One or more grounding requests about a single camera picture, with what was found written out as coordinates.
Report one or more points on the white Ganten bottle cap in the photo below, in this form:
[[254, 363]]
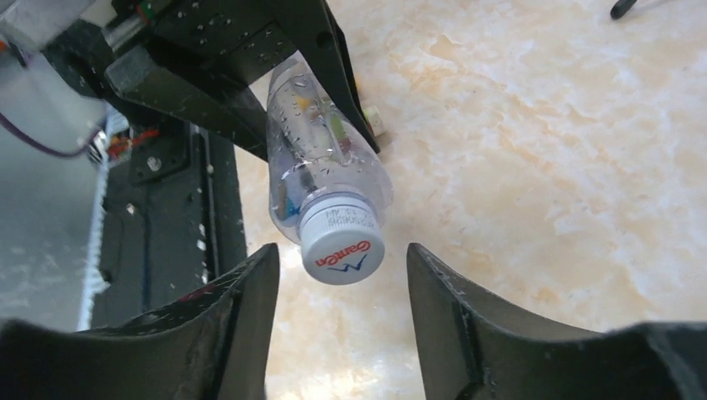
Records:
[[340, 238]]

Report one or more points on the clear plastic bottle white cap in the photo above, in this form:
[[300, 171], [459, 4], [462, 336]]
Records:
[[314, 150]]

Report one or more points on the colourful toy block car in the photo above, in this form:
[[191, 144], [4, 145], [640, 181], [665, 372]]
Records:
[[371, 114]]

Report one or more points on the black tripod stand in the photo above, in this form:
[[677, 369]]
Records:
[[621, 8]]

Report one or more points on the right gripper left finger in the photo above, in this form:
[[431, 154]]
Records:
[[211, 343]]

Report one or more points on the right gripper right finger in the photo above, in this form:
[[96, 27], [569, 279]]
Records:
[[473, 344]]

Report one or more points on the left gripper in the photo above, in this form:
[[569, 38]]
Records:
[[197, 61]]

